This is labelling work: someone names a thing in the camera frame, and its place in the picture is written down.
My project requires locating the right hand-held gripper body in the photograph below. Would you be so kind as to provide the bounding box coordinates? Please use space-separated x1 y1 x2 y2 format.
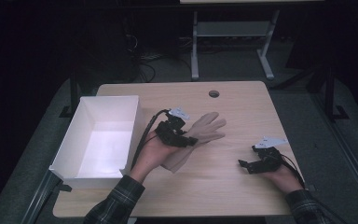
251 135 290 174

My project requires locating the black metal stand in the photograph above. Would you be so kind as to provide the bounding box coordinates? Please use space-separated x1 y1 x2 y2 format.
59 59 82 119
306 63 351 123

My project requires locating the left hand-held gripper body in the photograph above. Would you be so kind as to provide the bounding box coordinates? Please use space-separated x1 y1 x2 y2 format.
154 106 192 147

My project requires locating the light wooden table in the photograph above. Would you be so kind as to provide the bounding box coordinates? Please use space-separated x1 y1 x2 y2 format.
52 80 311 218

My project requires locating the white metal table frame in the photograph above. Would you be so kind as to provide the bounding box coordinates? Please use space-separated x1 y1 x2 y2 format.
190 8 282 82

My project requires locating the beige fabric glove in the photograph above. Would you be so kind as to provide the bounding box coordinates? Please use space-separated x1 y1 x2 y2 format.
195 130 227 146
160 111 227 175

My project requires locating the tangle of floor cables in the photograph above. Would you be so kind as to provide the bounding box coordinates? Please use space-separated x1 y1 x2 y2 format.
120 18 194 84

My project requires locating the person's right hand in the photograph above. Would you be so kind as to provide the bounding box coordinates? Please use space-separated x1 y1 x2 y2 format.
260 166 305 195

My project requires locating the white rectangular box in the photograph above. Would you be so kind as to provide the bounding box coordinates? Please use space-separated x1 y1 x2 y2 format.
48 94 145 189

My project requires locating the aluminium rail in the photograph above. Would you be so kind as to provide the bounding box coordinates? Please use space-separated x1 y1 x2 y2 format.
20 169 73 224
310 92 358 217

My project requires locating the right hand-held gripper black cable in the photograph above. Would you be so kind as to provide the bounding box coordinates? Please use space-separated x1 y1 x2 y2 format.
278 152 351 224

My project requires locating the person's left hand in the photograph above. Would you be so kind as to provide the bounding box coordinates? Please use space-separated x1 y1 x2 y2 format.
130 130 182 185

